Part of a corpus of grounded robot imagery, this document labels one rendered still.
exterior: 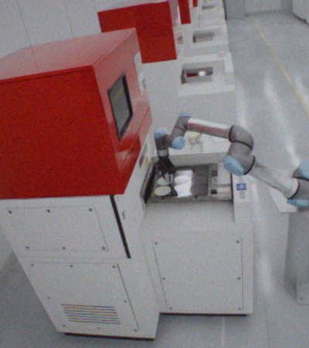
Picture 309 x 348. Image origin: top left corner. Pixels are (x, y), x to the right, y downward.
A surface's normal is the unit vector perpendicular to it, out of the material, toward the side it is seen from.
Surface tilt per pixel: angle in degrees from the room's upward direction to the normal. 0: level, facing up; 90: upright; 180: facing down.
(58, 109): 90
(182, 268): 90
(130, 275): 90
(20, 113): 90
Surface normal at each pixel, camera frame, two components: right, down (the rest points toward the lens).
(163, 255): -0.16, 0.54
